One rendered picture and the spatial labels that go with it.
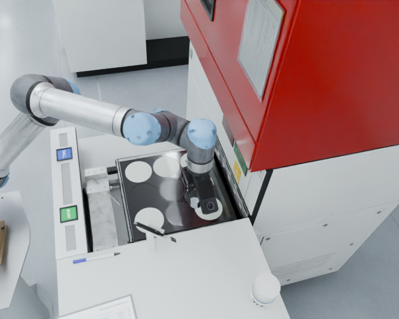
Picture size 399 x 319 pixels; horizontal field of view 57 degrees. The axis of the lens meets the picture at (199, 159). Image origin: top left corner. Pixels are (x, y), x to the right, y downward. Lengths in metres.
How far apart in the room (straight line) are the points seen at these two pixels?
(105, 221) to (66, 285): 0.28
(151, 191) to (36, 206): 1.28
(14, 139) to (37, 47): 2.52
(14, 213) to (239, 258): 0.84
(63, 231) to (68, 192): 0.15
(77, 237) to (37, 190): 1.38
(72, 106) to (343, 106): 0.67
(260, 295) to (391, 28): 0.71
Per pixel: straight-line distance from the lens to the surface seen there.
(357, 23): 0.82
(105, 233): 1.33
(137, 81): 3.22
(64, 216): 1.29
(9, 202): 1.56
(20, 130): 1.27
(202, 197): 1.05
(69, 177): 1.39
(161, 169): 1.43
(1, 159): 1.35
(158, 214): 1.32
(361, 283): 2.43
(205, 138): 0.92
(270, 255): 1.66
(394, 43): 0.93
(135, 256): 1.18
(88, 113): 0.94
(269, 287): 1.07
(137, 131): 0.85
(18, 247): 1.45
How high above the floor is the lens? 2.04
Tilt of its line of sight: 51 degrees down
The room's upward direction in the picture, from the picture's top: 6 degrees clockwise
